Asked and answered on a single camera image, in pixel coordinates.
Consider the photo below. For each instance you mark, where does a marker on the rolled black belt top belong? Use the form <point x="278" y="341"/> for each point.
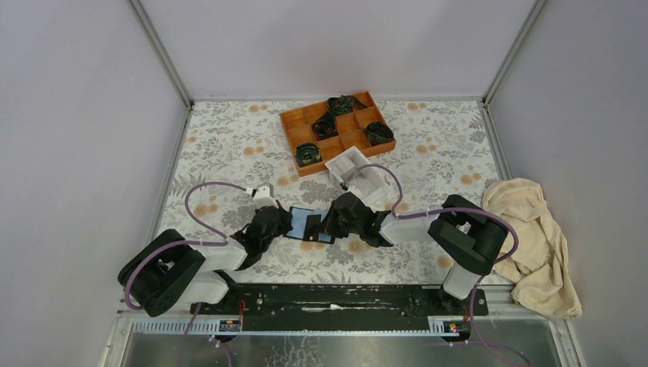
<point x="344" y="104"/>

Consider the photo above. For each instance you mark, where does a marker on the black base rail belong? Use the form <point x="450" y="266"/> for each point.
<point x="266" y="307"/>

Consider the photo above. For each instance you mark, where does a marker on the black VIP card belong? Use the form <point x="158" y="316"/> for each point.
<point x="312" y="227"/>

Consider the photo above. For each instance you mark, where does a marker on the orange wooden divided tray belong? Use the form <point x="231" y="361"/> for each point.
<point x="296" y="124"/>

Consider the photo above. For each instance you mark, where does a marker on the beige crumpled cloth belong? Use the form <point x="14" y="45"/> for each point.
<point x="540" y="265"/>

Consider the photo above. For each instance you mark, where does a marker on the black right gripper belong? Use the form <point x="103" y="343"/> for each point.
<point x="328" y="225"/>

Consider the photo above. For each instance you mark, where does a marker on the white plastic card box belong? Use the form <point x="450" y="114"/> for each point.
<point x="345" y="173"/>

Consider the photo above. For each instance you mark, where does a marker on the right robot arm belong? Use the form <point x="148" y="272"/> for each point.
<point x="472" y="237"/>

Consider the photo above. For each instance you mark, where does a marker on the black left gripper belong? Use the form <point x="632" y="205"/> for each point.
<point x="286" y="220"/>

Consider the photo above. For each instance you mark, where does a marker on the rolled black belt middle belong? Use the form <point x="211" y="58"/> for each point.
<point x="325" y="127"/>

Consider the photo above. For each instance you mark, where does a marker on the white slotted cable duct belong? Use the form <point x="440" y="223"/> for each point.
<point x="217" y="327"/>

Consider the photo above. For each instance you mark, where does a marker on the black leather card holder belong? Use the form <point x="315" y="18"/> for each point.
<point x="298" y="222"/>

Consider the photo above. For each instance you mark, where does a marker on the rolled black belt front-left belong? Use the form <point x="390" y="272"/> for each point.
<point x="307" y="154"/>

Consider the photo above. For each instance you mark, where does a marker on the rolled black belt right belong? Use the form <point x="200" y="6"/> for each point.
<point x="378" y="133"/>

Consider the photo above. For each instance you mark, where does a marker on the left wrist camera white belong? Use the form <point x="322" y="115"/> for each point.
<point x="263" y="196"/>

